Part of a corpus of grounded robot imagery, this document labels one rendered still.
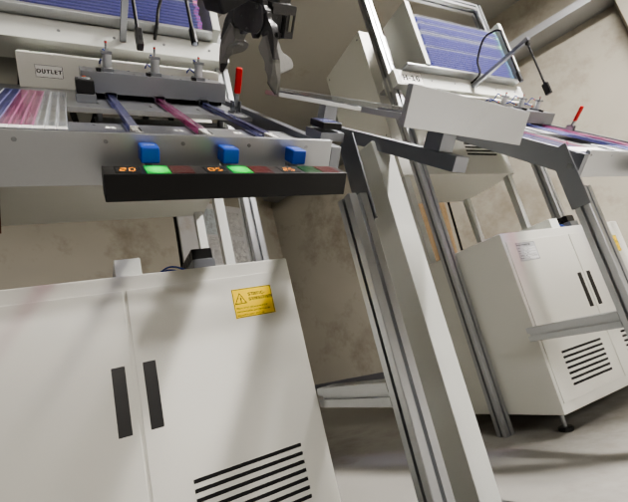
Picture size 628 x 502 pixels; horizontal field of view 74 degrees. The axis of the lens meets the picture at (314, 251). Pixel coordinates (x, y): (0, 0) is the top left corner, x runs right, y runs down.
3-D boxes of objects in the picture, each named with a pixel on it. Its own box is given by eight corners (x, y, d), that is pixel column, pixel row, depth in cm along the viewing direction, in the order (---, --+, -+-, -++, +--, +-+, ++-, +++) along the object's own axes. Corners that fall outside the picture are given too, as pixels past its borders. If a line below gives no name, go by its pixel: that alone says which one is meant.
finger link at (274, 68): (305, 87, 75) (290, 34, 73) (282, 88, 71) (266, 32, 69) (293, 94, 77) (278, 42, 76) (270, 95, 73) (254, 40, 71)
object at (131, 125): (147, 142, 62) (146, 132, 61) (136, 142, 61) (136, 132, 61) (114, 99, 101) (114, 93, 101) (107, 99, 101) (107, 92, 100)
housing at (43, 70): (217, 123, 127) (218, 72, 122) (23, 112, 104) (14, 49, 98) (210, 118, 134) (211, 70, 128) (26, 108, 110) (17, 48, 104)
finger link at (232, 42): (239, 72, 84) (263, 38, 77) (216, 72, 80) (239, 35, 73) (232, 59, 84) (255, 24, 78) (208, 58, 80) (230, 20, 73)
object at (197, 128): (219, 144, 67) (219, 135, 66) (210, 144, 66) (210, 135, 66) (161, 103, 107) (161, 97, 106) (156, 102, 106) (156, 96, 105)
